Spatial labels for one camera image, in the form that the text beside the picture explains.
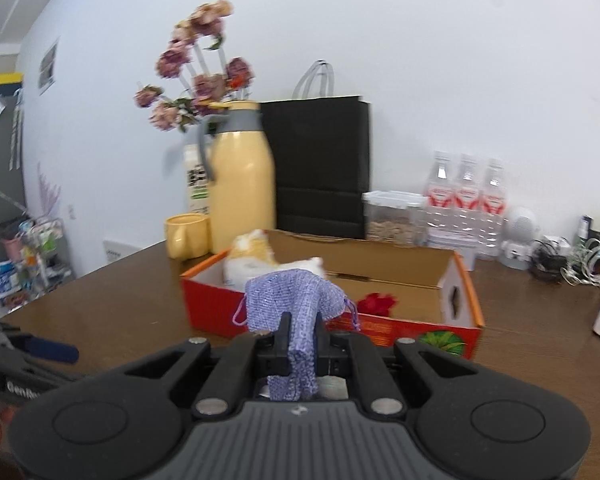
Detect red cardboard box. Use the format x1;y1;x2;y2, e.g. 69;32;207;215
181;231;484;359

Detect right water bottle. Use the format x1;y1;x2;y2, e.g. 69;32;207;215
479;159;507;259

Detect water bottle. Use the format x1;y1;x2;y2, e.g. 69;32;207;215
479;159;507;259
425;152;454;232
453;154;480;238

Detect tangled charger cables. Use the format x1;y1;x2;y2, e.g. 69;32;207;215
528;214;600;288

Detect red fabric rose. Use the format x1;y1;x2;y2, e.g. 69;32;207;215
356;292;398;318

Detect dried pink flower bouquet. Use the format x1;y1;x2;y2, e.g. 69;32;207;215
134;0;254;132

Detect purple knit pouch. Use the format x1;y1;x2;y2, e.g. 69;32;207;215
236;269;361;402

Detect clear food storage container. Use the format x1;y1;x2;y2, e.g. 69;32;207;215
362;191;427;246

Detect white wall outlet panel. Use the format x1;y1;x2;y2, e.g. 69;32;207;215
102;240;142;264

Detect left water bottle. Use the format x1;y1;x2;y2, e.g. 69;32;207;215
425;152;454;232

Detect yellow thermos jug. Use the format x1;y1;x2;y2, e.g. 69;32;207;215
198;101;275;254

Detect white tin box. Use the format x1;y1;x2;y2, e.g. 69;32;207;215
427;236;478;272

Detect yellow mug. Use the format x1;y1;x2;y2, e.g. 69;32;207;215
164;212;210;261

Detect yellow white plush toy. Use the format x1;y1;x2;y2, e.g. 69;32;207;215
223;230;326;292

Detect middle water bottle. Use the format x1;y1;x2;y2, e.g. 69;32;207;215
453;154;480;238

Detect black paper bag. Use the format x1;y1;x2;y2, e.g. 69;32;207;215
261;60;370;240

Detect wire storage rack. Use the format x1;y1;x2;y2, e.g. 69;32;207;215
0;216;76;311

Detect white milk carton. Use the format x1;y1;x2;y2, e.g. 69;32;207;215
184;144;209;214

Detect white robot toy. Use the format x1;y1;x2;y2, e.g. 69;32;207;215
498;206;539;271

